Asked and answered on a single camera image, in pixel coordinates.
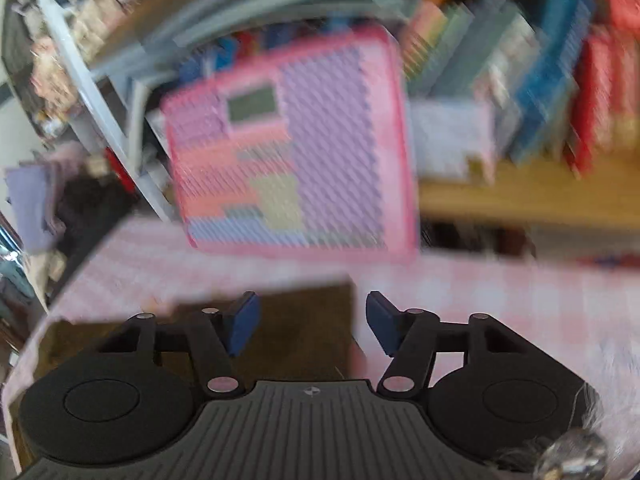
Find pink checked desk mat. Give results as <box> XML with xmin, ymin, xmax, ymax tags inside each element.
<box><xmin>3</xmin><ymin>218</ymin><xmax>639</xmax><ymax>479</ymax></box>

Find lilac folded cloth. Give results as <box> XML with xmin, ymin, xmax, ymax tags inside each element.
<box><xmin>6</xmin><ymin>160</ymin><xmax>65</xmax><ymax>254</ymax></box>

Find brown corduroy trousers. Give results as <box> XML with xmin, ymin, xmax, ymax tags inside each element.
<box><xmin>17</xmin><ymin>282</ymin><xmax>356</xmax><ymax>464</ymax></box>

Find small card box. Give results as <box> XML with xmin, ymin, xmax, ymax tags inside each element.
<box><xmin>409</xmin><ymin>98</ymin><xmax>497</xmax><ymax>184</ymax></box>

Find pink learning keyboard toy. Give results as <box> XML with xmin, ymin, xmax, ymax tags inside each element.
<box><xmin>160</xmin><ymin>24</ymin><xmax>419</xmax><ymax>261</ymax></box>

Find white shelf post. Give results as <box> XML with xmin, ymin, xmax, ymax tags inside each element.
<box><xmin>37</xmin><ymin>0</ymin><xmax>178</xmax><ymax>221</ymax></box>

